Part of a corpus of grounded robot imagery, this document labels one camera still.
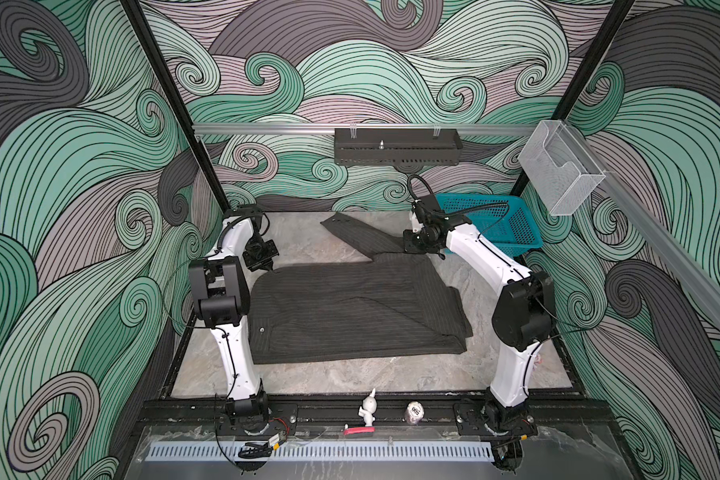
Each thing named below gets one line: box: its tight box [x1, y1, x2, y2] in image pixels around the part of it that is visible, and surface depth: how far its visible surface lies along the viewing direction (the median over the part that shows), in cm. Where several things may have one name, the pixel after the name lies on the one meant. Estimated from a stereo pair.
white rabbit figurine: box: [358, 388, 378, 427], surface depth 74 cm
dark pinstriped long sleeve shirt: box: [248, 213, 473, 364], surface depth 92 cm
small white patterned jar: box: [405, 400, 425, 425], surface depth 71 cm
